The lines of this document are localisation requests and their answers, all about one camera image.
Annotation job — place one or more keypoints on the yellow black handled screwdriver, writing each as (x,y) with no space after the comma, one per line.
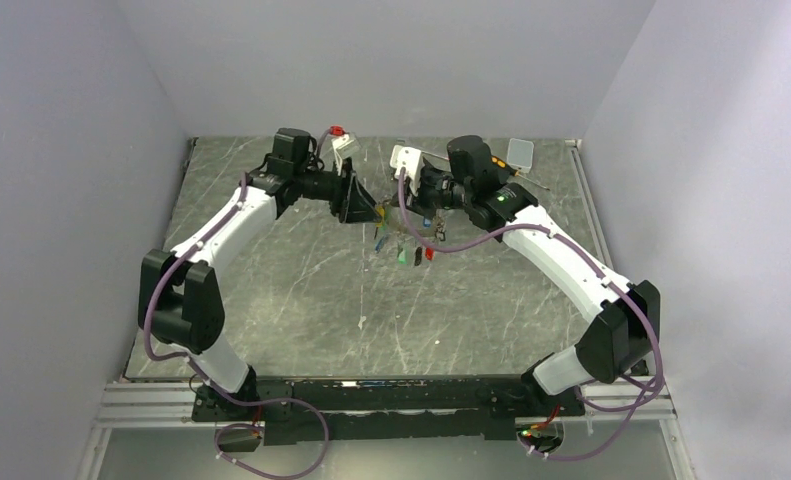
(516,172)

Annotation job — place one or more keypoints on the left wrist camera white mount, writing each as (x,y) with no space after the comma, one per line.
(344,145)

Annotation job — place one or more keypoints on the silver wrench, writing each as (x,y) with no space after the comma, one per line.
(404,143)

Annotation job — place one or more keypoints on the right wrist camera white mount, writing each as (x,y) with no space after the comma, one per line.
(405,159)

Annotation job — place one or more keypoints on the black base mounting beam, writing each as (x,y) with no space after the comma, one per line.
(294,410)

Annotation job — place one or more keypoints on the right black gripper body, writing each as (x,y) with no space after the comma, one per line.
(433,193)

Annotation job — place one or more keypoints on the aluminium frame rail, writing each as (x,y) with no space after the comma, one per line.
(146,405)

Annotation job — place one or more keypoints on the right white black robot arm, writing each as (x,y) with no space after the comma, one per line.
(622,316)

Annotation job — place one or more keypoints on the clear plastic container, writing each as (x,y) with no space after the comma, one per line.
(520,154)

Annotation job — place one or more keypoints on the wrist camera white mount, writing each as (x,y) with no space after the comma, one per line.
(344,145)
(405,159)

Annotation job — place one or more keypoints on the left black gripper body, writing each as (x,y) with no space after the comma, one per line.
(322,185)

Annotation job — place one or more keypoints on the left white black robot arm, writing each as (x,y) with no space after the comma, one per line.
(181,311)

